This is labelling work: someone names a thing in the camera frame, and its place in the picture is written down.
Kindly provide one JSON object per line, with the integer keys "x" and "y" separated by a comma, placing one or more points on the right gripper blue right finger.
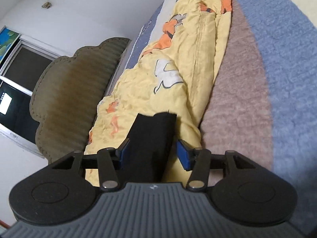
{"x": 196, "y": 160}

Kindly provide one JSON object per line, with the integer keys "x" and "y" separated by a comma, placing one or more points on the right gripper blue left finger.
{"x": 109, "y": 161}

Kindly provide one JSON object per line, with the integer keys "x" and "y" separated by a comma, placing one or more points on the black pants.
{"x": 145, "y": 158}

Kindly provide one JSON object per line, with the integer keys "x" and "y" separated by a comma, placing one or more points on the olive green padded headboard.
{"x": 65, "y": 98}

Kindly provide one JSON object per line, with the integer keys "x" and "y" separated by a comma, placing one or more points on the striped fleece blanket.
{"x": 263, "y": 102}

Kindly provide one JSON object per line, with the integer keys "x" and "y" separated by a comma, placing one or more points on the yellow carrot print quilt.
{"x": 173, "y": 74}

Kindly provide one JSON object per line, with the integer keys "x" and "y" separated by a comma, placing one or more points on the dark window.
{"x": 22, "y": 63}

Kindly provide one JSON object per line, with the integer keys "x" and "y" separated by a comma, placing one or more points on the blue patterned bed sheet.
{"x": 150, "y": 32}

